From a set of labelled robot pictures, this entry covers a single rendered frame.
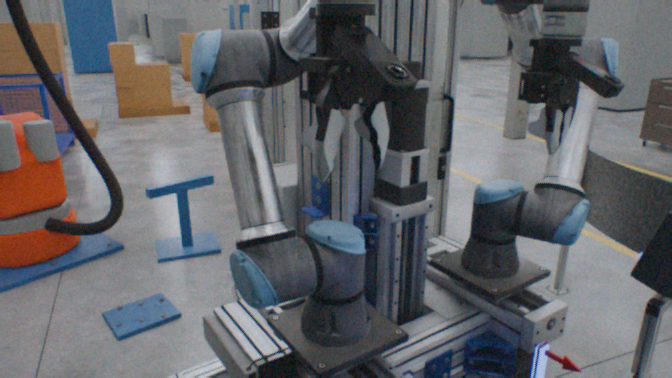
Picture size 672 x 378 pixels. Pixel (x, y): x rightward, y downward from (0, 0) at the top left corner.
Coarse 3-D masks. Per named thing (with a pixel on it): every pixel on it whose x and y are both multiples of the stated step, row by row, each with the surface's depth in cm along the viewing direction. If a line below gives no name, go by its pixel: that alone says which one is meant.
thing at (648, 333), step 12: (648, 300) 113; (660, 300) 113; (648, 324) 114; (648, 336) 114; (636, 348) 117; (648, 348) 114; (636, 360) 117; (648, 360) 115; (636, 372) 119; (648, 372) 118
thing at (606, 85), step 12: (564, 60) 87; (576, 60) 86; (588, 60) 88; (576, 72) 86; (588, 72) 84; (600, 72) 85; (588, 84) 85; (600, 84) 83; (612, 84) 82; (624, 84) 84; (612, 96) 83
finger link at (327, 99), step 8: (328, 80) 57; (336, 80) 59; (328, 88) 57; (320, 96) 58; (328, 96) 57; (336, 96) 58; (320, 104) 58; (328, 104) 58; (336, 104) 58; (320, 112) 58; (328, 112) 58; (320, 120) 58; (328, 120) 58; (320, 128) 58; (320, 136) 59
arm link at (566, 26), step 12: (552, 12) 86; (564, 12) 84; (576, 12) 84; (540, 24) 89; (552, 24) 86; (564, 24) 85; (576, 24) 85; (552, 36) 87; (564, 36) 86; (576, 36) 86
